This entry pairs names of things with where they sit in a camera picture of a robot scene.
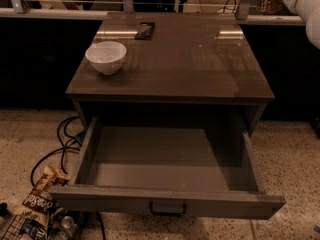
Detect open grey top drawer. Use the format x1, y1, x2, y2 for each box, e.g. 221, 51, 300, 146
51, 117, 286, 219

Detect silver can in basket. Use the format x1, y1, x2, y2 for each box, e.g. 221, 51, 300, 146
61, 216, 77, 238

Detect black floor cables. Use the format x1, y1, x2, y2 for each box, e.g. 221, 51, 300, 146
29, 115, 83, 187

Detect wire basket with snacks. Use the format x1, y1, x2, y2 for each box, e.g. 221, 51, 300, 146
1, 212, 86, 240

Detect white ceramic bowl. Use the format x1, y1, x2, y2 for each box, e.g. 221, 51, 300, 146
85, 41, 127, 75

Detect grey cabinet with glossy top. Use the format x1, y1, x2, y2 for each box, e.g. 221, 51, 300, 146
66, 12, 274, 131

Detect dark snack packet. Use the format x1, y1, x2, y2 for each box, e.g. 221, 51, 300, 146
135, 22, 155, 40

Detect brown chip bag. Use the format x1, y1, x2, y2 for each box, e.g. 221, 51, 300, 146
14, 166, 70, 226

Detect black drawer handle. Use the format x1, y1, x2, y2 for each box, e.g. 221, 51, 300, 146
148, 201, 187, 217

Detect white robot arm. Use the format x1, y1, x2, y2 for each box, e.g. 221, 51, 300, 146
283, 0, 320, 49

